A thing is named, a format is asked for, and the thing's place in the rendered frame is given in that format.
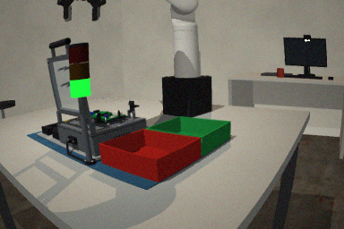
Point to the red bin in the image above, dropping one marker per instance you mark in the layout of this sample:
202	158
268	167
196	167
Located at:
173	152

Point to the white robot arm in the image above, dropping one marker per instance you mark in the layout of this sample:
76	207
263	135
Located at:
187	57

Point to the green bin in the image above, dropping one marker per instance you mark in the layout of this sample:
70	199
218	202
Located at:
203	128

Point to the green circuit board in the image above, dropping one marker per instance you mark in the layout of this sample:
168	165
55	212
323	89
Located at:
106	114

